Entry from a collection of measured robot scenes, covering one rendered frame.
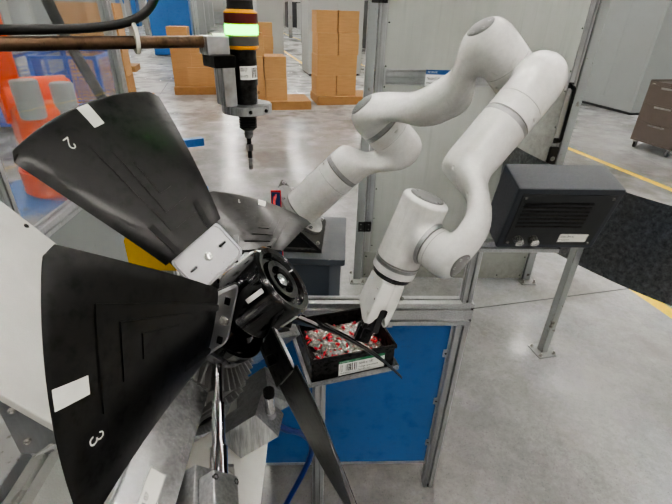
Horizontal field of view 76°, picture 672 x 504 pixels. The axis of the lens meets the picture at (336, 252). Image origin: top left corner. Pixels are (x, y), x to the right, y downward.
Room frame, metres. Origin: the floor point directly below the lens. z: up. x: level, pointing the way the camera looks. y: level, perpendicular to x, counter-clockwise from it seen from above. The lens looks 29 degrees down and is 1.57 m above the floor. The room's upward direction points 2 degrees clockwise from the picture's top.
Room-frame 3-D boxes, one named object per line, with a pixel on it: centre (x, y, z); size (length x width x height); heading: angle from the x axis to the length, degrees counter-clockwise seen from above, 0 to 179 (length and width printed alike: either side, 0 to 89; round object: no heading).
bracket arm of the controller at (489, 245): (1.02, -0.48, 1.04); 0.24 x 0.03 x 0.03; 93
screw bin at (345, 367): (0.84, -0.03, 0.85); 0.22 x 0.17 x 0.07; 108
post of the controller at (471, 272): (1.02, -0.38, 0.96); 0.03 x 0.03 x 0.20; 3
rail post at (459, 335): (1.02, -0.38, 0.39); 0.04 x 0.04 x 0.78; 3
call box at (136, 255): (0.98, 0.45, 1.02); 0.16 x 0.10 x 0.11; 93
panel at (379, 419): (1.00, 0.05, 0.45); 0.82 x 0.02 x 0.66; 93
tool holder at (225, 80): (0.63, 0.14, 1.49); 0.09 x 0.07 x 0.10; 128
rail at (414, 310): (1.00, 0.05, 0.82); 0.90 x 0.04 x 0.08; 93
